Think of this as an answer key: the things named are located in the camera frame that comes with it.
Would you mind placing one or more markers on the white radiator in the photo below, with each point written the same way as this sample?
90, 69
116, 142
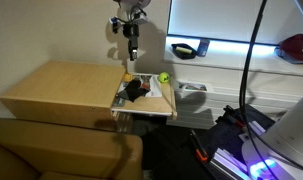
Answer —
197, 113

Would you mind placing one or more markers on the black sock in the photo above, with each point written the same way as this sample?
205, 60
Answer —
134, 90

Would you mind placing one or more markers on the red and black clamp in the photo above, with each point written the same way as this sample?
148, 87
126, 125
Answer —
234, 118

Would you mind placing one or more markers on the aluminium extrusion rails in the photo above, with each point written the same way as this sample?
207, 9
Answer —
227, 163

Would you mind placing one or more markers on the wooden nightstand cabinet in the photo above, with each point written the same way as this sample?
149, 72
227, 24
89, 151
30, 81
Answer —
64, 83

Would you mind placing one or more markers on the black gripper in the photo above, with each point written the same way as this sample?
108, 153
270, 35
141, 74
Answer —
131, 33

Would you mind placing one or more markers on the photo pamphlet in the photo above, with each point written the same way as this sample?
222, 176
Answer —
192, 87

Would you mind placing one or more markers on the open magazine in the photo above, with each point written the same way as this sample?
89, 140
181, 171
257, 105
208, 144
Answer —
156, 89

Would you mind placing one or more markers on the grey booklet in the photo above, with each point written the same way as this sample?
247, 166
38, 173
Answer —
119, 101

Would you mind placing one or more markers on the wooden drawer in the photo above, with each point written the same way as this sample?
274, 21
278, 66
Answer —
154, 104

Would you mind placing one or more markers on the red bag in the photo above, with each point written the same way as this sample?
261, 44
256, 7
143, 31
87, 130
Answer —
296, 48

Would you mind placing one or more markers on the window roller blind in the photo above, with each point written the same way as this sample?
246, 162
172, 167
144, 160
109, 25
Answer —
217, 18

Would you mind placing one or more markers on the yellow sponge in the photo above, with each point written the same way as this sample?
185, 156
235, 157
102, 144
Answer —
183, 50

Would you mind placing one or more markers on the black tray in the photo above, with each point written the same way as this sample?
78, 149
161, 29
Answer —
185, 56

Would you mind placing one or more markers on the small yellow object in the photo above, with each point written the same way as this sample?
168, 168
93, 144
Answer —
127, 77

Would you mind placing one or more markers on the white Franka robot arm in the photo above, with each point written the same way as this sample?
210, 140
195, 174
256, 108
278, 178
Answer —
291, 133

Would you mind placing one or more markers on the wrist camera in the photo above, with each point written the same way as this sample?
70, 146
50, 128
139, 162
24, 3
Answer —
115, 24

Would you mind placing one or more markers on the yellow-green tennis ball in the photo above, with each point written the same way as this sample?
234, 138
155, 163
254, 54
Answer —
164, 77

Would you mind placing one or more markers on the dark robot base board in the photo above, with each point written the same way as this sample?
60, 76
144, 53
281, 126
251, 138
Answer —
221, 136

